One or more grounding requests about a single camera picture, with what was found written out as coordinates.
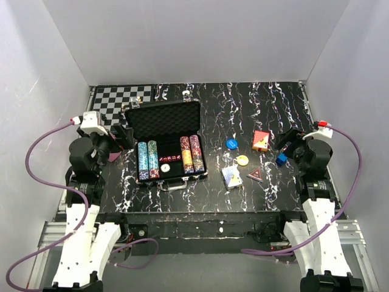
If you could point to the blue and white block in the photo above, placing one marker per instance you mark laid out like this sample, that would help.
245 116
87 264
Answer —
281 159

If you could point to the yellow big blind button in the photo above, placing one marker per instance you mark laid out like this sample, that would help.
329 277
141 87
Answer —
242 160

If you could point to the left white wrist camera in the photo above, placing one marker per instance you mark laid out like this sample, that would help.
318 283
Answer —
90 122

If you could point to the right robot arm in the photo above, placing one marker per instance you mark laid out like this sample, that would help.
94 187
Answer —
315 237

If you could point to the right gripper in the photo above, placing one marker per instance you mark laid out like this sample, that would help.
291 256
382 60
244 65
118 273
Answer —
293 135

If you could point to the checkerboard mat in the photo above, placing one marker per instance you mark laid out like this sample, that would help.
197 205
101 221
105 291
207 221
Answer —
110 99

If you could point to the white round chip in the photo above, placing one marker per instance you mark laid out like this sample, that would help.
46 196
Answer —
165 168

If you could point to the red playing card deck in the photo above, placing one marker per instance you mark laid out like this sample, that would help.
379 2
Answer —
260 140

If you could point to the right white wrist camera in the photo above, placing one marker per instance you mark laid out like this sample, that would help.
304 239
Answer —
321 131

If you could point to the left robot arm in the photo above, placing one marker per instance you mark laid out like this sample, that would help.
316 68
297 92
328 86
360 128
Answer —
87 250

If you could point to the red and yellow chip column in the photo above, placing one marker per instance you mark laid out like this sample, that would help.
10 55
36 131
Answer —
186 155

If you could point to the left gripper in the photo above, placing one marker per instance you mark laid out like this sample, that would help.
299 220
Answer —
122 143

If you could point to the clear dealer button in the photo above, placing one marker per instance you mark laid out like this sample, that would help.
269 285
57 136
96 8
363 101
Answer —
226 157

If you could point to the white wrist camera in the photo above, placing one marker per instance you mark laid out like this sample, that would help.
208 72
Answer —
90 122
321 131

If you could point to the triangular all-in button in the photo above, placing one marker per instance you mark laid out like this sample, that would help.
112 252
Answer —
255 175

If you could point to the blue small blind button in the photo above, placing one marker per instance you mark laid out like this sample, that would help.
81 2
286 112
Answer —
232 144

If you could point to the blue playing card deck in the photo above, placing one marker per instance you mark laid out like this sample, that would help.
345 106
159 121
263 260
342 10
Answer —
231 177

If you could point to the pink wedge box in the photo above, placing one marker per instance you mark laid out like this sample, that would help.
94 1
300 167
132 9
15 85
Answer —
113 156

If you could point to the black poker chip case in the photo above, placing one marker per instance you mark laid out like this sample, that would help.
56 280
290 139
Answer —
166 122

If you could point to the purple and red chip column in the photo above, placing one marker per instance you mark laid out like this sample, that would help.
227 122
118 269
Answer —
196 153

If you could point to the row of red dice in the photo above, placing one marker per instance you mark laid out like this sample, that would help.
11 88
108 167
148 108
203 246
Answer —
167 159

